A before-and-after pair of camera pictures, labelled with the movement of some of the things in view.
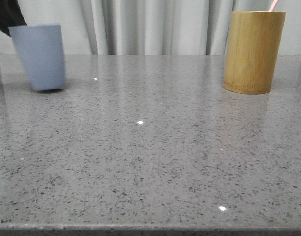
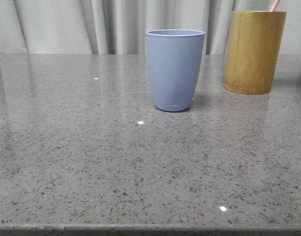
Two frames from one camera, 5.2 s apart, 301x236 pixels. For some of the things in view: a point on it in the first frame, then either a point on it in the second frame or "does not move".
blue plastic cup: [41, 47] -> [175, 57]
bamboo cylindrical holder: [252, 50] does not move
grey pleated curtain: [153, 27] does not move
